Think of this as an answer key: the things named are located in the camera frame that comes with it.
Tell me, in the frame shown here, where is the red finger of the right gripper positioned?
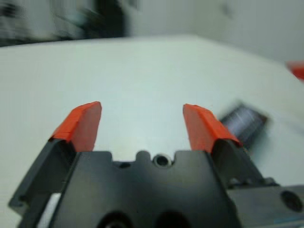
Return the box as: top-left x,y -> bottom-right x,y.
285,60 -> 304,83

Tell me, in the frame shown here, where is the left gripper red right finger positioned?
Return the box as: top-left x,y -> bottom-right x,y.
182,103 -> 278,189

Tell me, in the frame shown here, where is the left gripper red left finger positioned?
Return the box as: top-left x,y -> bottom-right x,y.
8,101 -> 103,216

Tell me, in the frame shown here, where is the black box lid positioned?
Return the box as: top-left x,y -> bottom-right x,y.
219,100 -> 272,150

